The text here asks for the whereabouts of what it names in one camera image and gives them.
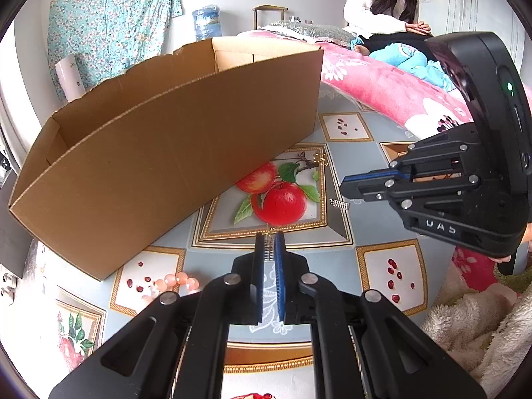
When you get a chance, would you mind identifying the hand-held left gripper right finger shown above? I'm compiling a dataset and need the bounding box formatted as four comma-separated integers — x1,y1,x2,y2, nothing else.
274,232,487,399

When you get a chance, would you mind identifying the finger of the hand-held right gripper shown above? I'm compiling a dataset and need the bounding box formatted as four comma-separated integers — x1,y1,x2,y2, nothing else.
341,174,499,216
343,122,485,180

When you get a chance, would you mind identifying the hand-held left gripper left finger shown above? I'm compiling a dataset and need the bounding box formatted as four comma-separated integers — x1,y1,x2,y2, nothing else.
49,233,267,399

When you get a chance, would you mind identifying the pink bead bracelet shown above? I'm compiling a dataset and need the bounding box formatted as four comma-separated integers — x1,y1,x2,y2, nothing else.
141,271,203,302

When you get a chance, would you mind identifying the brown cardboard box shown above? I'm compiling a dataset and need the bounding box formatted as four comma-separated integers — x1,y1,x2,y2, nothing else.
8,37,324,281

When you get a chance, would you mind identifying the person's right hand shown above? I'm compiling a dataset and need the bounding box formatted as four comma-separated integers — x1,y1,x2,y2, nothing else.
491,221,532,263

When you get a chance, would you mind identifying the fruit print tablecloth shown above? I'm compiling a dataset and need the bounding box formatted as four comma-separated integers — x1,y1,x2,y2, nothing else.
25,108,458,399

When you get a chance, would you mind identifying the blue padded garment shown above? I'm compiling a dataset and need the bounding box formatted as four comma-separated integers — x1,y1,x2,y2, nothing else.
370,43,458,92

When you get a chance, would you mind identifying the pink floral blanket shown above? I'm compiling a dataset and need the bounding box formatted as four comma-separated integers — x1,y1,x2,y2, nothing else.
237,29,520,292

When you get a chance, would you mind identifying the green fluffy cloth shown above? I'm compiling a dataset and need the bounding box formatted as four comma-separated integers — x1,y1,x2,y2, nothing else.
494,264,532,292

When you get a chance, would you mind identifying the sequined grey pillow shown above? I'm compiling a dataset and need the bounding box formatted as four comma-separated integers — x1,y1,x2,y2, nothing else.
262,20,354,46

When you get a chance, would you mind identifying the white fluffy garment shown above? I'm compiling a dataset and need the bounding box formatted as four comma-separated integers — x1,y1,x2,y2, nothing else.
420,270,532,395

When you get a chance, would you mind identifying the wooden chair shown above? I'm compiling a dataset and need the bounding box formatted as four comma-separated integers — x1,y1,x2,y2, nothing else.
253,5,289,30

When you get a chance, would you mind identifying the blue water bottle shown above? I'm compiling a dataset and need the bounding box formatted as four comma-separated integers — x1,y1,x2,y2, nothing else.
192,5,222,41

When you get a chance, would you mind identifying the pale pink paper roll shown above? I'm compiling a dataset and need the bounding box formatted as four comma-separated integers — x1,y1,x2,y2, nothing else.
55,54,86,101

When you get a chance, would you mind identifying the teal floral wall cloth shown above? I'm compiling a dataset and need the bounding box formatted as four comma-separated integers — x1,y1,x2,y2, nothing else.
47,0,182,90

